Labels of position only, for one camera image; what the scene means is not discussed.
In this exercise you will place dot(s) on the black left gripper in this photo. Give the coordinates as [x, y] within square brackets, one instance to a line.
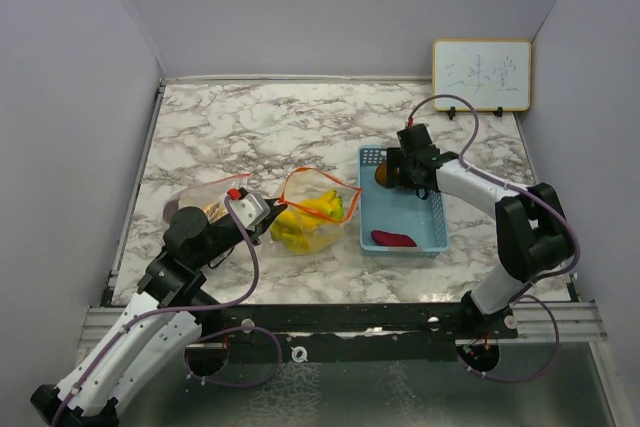
[275, 206]

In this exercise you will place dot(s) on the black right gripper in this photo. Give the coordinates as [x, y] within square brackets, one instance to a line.
[397, 159]

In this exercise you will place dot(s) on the yellow banana bunch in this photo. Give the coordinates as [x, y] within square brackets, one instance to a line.
[311, 226]

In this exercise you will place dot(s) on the brown kiwi fruit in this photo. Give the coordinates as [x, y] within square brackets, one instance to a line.
[381, 175]

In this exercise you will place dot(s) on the clear zip bag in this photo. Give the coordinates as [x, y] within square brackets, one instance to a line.
[306, 183]
[208, 197]

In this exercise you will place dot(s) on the clear zip top bag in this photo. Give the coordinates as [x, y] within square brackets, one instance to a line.
[208, 197]

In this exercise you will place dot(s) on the magenta sweet potato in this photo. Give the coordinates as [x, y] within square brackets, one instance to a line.
[392, 240]

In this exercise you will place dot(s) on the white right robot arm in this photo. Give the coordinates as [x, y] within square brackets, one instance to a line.
[533, 236]

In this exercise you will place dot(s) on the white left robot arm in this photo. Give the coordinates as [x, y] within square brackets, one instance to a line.
[165, 314]

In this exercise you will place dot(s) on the light blue plastic basket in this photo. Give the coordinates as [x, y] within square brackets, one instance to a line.
[398, 211]

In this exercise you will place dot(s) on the small framed whiteboard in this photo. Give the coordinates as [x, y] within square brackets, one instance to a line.
[492, 75]

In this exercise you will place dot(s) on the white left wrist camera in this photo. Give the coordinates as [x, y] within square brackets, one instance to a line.
[243, 207]

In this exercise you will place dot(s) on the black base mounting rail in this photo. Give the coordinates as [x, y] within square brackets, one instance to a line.
[326, 333]

